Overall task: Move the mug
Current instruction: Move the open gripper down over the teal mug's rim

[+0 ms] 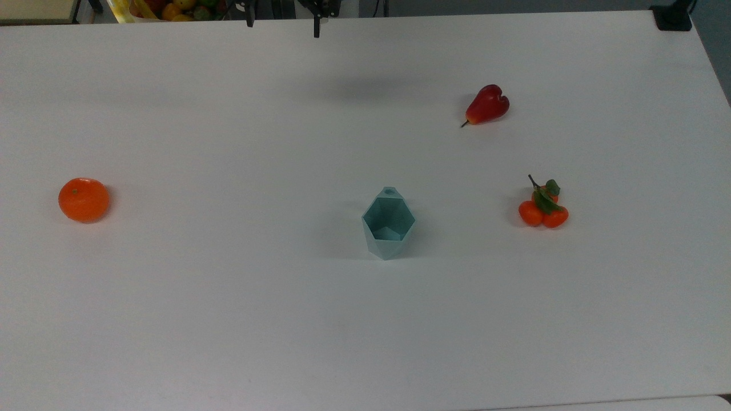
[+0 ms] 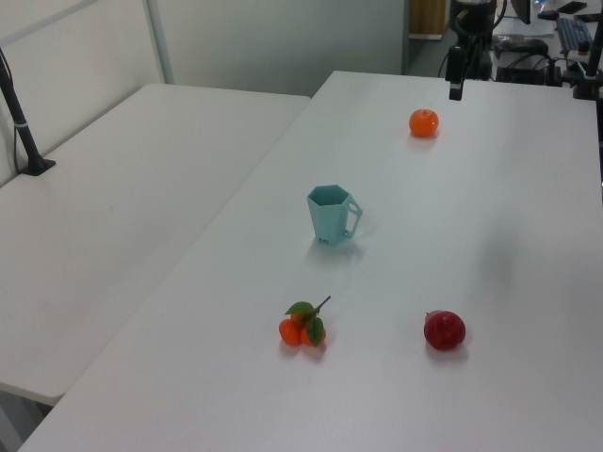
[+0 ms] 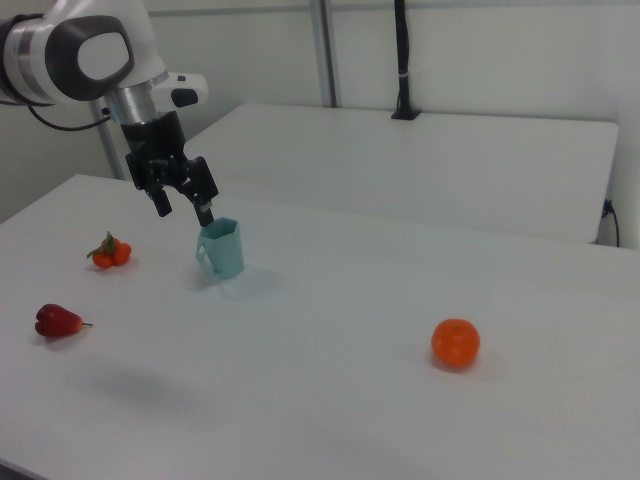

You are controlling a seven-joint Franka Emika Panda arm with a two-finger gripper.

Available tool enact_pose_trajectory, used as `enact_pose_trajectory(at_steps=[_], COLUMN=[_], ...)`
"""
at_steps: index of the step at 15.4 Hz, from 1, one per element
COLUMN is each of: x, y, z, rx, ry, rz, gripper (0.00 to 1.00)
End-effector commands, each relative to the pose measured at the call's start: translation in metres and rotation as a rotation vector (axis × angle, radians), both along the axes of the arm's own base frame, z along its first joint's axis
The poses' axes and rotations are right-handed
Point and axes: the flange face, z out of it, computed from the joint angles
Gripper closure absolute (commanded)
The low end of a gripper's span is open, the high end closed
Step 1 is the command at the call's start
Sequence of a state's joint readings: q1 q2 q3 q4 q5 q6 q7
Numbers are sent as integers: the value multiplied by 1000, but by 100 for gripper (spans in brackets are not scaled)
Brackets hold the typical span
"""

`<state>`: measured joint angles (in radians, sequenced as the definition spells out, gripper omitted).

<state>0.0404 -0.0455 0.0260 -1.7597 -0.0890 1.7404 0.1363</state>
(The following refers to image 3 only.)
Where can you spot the light blue angular mug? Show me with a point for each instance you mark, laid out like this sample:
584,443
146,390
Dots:
226,250

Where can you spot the wide aluminium frame post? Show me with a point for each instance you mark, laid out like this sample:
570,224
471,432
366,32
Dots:
325,50

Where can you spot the small orange tomato cluster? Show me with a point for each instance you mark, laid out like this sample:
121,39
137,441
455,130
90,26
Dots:
111,252

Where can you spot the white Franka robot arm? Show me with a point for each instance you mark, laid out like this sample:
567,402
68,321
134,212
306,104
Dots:
60,30

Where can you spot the thin aluminium frame post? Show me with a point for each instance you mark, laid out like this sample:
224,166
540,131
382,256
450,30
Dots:
111,150

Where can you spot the red toy pear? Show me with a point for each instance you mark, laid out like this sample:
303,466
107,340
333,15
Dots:
56,321

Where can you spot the orange mandarin fruit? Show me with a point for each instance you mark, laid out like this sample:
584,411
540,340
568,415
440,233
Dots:
455,344

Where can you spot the black stand pole with base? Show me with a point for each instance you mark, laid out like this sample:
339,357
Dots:
402,55

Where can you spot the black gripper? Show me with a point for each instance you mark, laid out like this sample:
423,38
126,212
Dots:
152,137

